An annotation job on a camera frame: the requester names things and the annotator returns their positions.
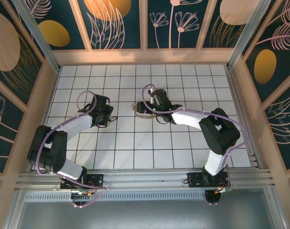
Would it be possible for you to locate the small circuit board with wires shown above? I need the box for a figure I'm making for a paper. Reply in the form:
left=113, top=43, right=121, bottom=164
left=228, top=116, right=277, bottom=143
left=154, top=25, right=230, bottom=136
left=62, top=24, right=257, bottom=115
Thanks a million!
left=71, top=189, right=99, bottom=198
left=214, top=185, right=232, bottom=195

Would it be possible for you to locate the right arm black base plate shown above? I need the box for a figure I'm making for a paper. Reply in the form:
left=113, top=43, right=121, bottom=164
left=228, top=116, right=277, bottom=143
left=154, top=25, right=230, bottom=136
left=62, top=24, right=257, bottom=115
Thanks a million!
left=186, top=172, right=231, bottom=188

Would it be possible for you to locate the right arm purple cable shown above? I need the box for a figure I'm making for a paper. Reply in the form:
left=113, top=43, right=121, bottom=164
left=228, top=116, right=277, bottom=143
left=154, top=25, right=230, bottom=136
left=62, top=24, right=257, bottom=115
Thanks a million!
left=142, top=83, right=250, bottom=206

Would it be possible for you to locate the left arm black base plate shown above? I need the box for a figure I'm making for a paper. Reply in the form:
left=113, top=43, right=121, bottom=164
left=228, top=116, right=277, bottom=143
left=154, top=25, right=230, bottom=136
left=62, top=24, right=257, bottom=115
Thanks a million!
left=60, top=173, right=105, bottom=191

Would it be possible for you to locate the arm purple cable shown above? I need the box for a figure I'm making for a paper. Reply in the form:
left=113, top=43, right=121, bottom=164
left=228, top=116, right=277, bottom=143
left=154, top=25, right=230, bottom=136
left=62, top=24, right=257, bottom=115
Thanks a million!
left=142, top=83, right=250, bottom=206
left=36, top=90, right=107, bottom=208

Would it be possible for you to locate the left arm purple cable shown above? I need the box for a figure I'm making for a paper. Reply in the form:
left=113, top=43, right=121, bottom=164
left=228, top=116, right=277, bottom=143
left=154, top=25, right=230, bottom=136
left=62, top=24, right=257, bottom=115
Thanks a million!
left=36, top=90, right=107, bottom=208

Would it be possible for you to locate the perforated metal strip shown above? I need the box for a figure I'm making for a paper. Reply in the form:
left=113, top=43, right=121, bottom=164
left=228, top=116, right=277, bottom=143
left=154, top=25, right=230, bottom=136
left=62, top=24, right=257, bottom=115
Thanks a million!
left=24, top=192, right=265, bottom=202

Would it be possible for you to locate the right aluminium corner post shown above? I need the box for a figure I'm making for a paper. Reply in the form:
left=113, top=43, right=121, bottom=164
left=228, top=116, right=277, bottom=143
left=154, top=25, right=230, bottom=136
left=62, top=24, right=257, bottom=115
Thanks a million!
left=226, top=0, right=272, bottom=71

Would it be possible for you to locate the aluminium corner post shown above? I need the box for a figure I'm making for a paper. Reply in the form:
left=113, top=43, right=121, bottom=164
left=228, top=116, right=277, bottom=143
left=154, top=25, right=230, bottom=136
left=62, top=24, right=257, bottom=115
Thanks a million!
left=226, top=0, right=272, bottom=71
left=11, top=0, right=62, bottom=73

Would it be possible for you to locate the right aluminium side rail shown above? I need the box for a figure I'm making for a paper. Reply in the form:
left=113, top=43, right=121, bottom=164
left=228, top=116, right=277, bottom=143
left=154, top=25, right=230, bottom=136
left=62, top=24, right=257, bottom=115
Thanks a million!
left=225, top=66, right=264, bottom=170

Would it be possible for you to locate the aluminium front rail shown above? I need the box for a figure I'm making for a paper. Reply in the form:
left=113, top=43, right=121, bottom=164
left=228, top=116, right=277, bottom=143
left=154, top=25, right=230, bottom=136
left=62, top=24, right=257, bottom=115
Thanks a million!
left=15, top=168, right=277, bottom=192

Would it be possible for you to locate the grey metal sheet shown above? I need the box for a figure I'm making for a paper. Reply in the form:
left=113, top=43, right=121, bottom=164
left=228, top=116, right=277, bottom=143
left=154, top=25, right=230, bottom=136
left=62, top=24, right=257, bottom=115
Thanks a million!
left=6, top=200, right=286, bottom=229

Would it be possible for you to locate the left aluminium corner post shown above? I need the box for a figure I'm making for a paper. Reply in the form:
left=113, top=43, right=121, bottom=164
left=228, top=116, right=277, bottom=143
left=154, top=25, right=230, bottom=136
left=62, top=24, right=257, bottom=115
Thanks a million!
left=11, top=0, right=62, bottom=73

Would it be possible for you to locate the clear plastic zip bag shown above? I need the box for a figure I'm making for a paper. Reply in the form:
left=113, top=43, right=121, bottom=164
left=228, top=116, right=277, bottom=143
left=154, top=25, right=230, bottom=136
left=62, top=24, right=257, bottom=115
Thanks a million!
left=132, top=102, right=158, bottom=119

